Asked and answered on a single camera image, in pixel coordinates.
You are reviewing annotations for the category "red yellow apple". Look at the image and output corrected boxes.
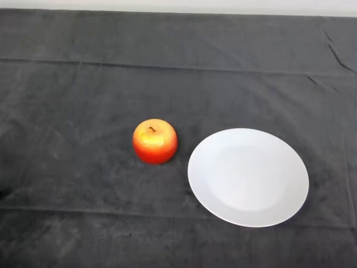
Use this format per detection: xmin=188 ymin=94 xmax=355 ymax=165
xmin=132 ymin=118 xmax=179 ymax=165

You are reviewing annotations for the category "white round plate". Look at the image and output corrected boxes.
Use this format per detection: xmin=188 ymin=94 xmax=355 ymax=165
xmin=187 ymin=127 xmax=310 ymax=228

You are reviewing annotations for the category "black cloth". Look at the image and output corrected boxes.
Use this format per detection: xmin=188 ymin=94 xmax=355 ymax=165
xmin=0 ymin=7 xmax=357 ymax=268

